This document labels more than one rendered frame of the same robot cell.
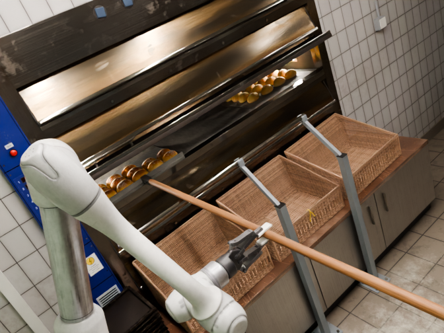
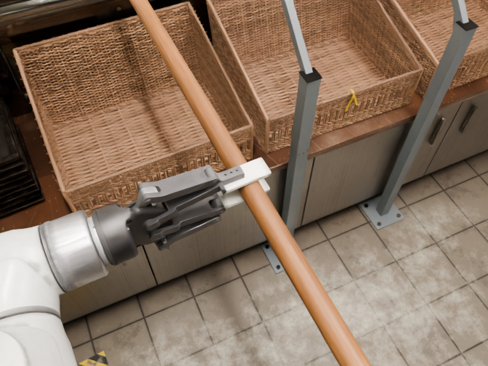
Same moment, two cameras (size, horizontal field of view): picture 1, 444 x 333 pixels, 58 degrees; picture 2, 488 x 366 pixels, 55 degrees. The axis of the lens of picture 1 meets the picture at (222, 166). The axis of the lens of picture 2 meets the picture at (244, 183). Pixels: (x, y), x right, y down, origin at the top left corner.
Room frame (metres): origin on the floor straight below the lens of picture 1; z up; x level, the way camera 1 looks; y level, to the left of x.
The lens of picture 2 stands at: (0.79, -0.06, 1.72)
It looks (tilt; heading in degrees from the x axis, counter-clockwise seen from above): 55 degrees down; 2
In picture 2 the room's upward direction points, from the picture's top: straight up
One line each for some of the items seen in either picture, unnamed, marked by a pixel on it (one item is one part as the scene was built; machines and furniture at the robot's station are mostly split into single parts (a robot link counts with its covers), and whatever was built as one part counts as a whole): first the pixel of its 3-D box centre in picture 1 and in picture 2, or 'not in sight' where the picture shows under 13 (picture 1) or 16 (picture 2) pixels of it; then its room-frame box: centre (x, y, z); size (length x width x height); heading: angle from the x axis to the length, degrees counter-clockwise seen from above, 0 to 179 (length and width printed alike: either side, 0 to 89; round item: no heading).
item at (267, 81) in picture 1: (248, 84); not in sight; (2.93, -0.42, 1.21); 0.61 x 0.48 x 0.06; 27
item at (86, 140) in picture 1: (203, 75); not in sight; (2.27, -0.10, 1.54); 1.79 x 0.11 x 0.19; 117
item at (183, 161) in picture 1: (224, 133); not in sight; (2.29, -0.09, 1.16); 1.80 x 0.06 x 0.04; 117
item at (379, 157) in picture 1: (342, 152); (454, 7); (2.31, -0.77, 0.72); 0.56 x 0.49 x 0.28; 118
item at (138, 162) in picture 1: (131, 172); not in sight; (2.20, 0.50, 1.19); 0.55 x 0.36 x 0.03; 118
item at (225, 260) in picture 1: (231, 261); (134, 226); (1.08, 0.09, 1.20); 0.09 x 0.07 x 0.08; 118
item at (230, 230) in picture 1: (202, 264); (137, 105); (1.77, 0.30, 0.72); 0.56 x 0.49 x 0.28; 118
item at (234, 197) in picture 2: (265, 238); (243, 190); (1.16, -0.05, 1.18); 0.07 x 0.03 x 0.01; 118
